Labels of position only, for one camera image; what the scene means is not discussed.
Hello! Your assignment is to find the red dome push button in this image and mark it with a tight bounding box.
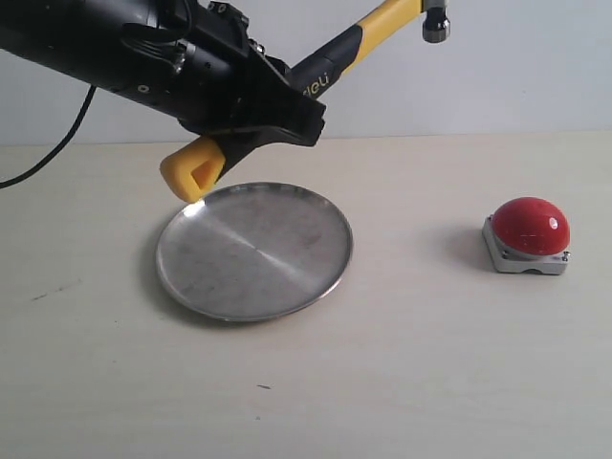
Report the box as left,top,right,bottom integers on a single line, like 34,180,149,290
482,196,571,275

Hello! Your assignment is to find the round steel plate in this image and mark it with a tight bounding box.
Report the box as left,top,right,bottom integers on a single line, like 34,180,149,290
155,182,354,323

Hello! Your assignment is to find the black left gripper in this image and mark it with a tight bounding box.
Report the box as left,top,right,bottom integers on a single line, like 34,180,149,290
176,2,326,178

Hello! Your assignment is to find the yellow black claw hammer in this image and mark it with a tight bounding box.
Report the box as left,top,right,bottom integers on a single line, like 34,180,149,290
160,1,450,203

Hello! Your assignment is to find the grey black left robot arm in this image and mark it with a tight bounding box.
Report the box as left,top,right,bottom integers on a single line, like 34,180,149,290
1,1,325,167

